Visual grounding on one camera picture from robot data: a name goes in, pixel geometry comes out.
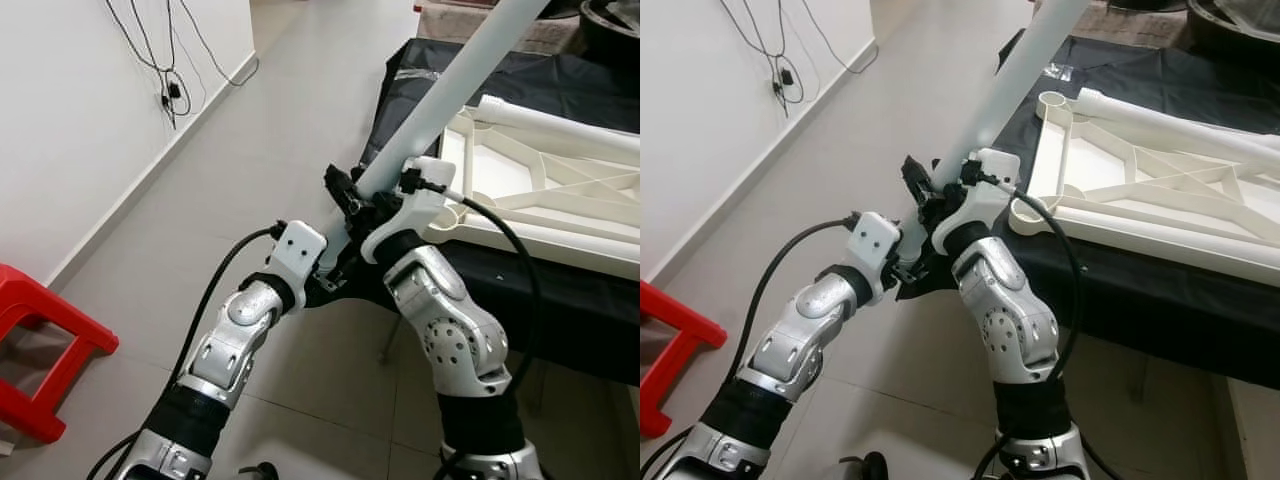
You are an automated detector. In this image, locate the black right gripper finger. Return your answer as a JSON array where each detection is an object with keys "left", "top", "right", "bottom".
[
  {"left": 902, "top": 155, "right": 939, "bottom": 206},
  {"left": 322, "top": 165, "right": 366, "bottom": 216}
]

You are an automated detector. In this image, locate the white plastic table top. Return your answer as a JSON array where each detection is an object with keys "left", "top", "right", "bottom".
[
  {"left": 1005, "top": 88, "right": 1280, "bottom": 266},
  {"left": 425, "top": 95, "right": 640, "bottom": 281}
]

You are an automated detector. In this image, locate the black tablecloth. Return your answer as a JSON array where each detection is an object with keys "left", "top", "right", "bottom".
[
  {"left": 360, "top": 38, "right": 640, "bottom": 386},
  {"left": 895, "top": 30, "right": 1280, "bottom": 391}
]

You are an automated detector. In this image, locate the red plastic stool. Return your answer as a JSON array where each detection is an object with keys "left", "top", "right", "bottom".
[
  {"left": 0, "top": 263, "right": 119, "bottom": 444},
  {"left": 640, "top": 280, "right": 729, "bottom": 441}
]

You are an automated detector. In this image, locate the black round basin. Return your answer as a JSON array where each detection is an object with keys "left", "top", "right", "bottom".
[
  {"left": 1185, "top": 0, "right": 1280, "bottom": 71},
  {"left": 580, "top": 0, "right": 640, "bottom": 61}
]

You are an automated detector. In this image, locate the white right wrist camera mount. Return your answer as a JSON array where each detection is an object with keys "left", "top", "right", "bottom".
[
  {"left": 930, "top": 148, "right": 1023, "bottom": 251},
  {"left": 360, "top": 156, "right": 456, "bottom": 263}
]

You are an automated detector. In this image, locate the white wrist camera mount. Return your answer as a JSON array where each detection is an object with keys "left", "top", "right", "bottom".
[
  {"left": 360, "top": 156, "right": 456, "bottom": 263},
  {"left": 930, "top": 148, "right": 1023, "bottom": 251},
  {"left": 845, "top": 210, "right": 903, "bottom": 301},
  {"left": 262, "top": 220, "right": 329, "bottom": 291}
]

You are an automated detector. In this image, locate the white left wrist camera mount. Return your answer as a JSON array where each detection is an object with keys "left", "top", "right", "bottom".
[
  {"left": 262, "top": 220, "right": 329, "bottom": 291},
  {"left": 845, "top": 210, "right": 903, "bottom": 301}
]

